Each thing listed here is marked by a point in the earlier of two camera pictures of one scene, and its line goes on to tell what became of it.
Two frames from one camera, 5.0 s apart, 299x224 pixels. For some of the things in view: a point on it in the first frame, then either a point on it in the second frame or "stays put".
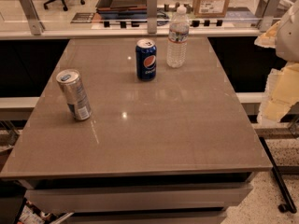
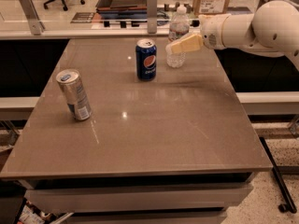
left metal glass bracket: (35, 23) stays put
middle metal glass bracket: (151, 10) stays put
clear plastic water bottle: (178, 29) stays put
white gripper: (289, 37) to (211, 32)
